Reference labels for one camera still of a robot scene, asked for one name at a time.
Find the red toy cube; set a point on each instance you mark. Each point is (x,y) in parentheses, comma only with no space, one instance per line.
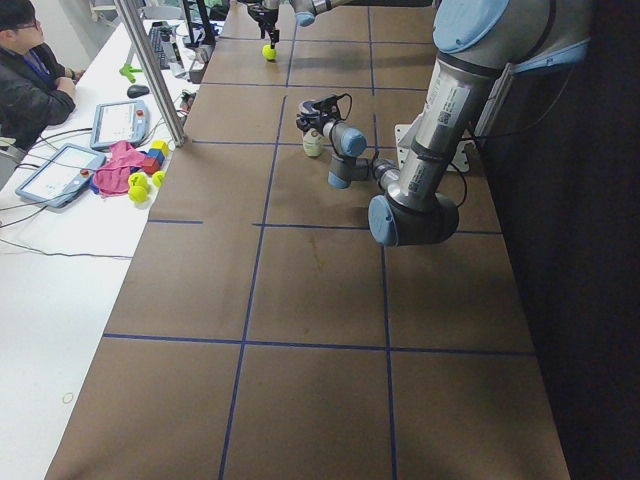
(150,165)

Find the teach pendant tablet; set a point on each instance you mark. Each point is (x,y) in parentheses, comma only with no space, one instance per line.
(119,121)
(63,177)

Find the white pedestal column with base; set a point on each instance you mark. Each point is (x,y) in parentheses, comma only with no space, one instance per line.
(457,156)

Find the blue toy cube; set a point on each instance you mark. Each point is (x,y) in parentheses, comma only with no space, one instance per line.
(156,155)

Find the black computer mouse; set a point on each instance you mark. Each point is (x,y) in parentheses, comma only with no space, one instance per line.
(137,90)

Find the aluminium frame post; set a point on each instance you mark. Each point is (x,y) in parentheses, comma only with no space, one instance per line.
(129,16)

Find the seated person in dark jacket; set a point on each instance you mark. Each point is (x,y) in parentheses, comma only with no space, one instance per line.
(36,90)

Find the tennis ball with black logo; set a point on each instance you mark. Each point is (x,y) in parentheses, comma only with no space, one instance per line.
(269,53)

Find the spare tennis ball on desk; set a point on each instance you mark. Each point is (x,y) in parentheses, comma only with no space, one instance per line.
(158,178)

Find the green plastic toy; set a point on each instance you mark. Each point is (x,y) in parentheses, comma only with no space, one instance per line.
(129,72)

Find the black keyboard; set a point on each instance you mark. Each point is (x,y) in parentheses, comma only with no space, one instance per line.
(159,38)

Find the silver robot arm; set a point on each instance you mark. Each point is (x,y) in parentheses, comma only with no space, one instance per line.
(306,11)
(476,41)

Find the near teach pendant tablet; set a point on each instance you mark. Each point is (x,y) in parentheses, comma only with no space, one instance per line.
(63,177)

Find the far teach pendant tablet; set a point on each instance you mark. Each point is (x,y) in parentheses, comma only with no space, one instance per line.
(119,121)

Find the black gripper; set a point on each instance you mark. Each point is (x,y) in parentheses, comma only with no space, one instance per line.
(313,122)
(265,16)

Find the white tennis ball can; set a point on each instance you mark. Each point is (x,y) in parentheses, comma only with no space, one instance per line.
(311,150)

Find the pink cloth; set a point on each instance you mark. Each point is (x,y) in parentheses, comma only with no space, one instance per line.
(111,179)

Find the yellow toy cube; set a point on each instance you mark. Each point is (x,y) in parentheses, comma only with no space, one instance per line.
(162,145)

